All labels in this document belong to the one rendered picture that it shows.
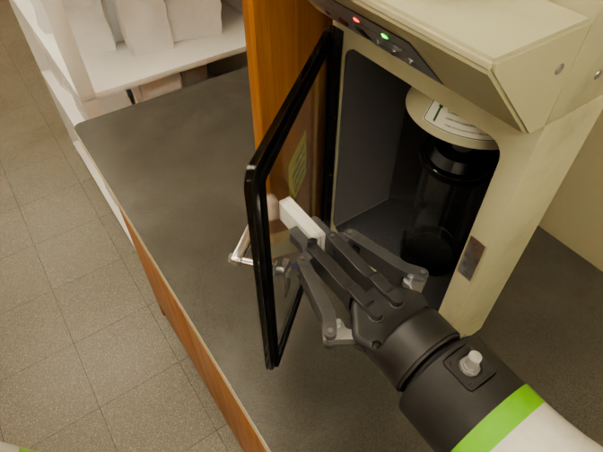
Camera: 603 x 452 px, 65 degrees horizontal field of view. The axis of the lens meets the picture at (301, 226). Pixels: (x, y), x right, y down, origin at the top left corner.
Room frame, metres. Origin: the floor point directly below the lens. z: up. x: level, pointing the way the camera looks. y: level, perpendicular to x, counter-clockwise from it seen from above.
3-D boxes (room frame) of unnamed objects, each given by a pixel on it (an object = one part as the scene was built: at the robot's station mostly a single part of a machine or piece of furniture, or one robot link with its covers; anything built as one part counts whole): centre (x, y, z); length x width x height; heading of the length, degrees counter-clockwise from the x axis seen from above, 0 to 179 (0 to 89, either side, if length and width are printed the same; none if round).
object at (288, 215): (0.35, 0.00, 1.28); 0.07 x 0.01 x 0.03; 35
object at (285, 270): (0.35, 0.02, 1.18); 0.02 x 0.02 x 0.06; 74
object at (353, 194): (0.56, -0.23, 1.19); 0.26 x 0.24 x 0.35; 35
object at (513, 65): (0.45, -0.08, 1.46); 0.32 x 0.11 x 0.10; 35
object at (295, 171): (0.46, 0.01, 1.19); 0.30 x 0.01 x 0.40; 164
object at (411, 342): (0.22, -0.09, 1.28); 0.09 x 0.08 x 0.07; 35
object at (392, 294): (0.29, -0.06, 1.28); 0.11 x 0.01 x 0.04; 33
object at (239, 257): (0.40, 0.06, 1.20); 0.10 x 0.05 x 0.03; 164
